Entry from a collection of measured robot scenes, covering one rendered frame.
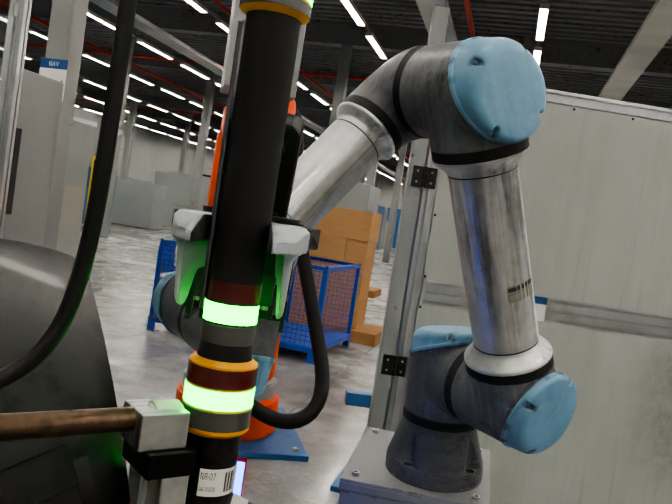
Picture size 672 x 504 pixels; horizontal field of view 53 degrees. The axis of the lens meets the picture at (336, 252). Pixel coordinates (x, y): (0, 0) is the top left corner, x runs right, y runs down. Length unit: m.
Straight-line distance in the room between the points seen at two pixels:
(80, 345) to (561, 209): 2.01
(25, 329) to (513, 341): 0.60
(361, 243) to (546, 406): 7.44
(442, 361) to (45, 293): 0.63
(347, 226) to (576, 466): 6.14
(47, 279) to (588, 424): 2.16
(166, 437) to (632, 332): 2.19
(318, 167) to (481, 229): 0.21
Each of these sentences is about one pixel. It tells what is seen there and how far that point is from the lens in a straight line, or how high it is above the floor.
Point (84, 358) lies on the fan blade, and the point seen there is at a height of 1.36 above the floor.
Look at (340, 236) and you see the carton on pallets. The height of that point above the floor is 1.24.
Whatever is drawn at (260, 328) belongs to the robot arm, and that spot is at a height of 1.36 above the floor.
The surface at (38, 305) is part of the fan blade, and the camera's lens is 0.51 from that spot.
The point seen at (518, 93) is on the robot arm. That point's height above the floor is 1.65.
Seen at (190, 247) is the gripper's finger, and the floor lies 1.45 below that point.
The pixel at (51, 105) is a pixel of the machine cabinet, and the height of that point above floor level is 1.92.
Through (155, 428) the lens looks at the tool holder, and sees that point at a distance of 0.41.
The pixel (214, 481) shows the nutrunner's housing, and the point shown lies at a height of 1.31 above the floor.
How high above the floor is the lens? 1.48
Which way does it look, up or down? 3 degrees down
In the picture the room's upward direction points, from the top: 9 degrees clockwise
